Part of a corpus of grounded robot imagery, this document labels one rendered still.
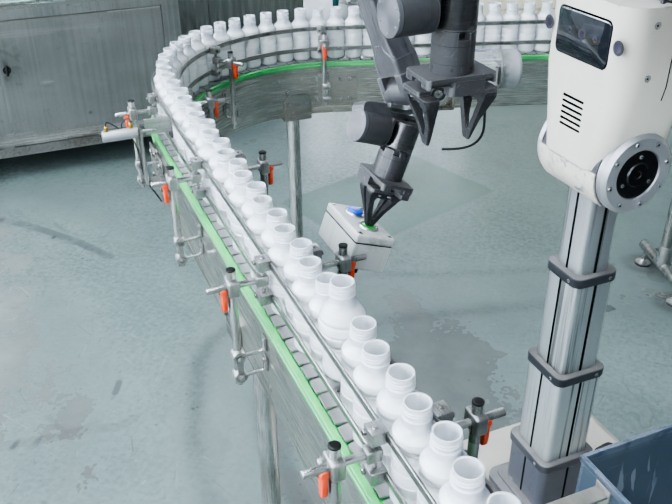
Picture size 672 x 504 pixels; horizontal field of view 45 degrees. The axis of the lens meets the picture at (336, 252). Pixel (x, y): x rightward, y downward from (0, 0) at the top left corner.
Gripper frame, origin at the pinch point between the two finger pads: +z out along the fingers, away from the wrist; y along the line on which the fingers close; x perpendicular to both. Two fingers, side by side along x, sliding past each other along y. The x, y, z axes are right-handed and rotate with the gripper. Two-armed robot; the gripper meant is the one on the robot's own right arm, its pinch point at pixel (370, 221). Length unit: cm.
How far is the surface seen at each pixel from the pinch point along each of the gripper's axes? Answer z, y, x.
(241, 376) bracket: 31.1, 5.5, -18.2
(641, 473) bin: 16, 50, 32
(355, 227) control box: 1.3, 0.9, -3.1
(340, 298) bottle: 1.0, 29.1, -19.2
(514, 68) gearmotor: -23, -98, 97
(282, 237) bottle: 3.2, 5.2, -18.7
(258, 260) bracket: 8.3, 4.3, -21.2
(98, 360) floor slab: 120, -132, -5
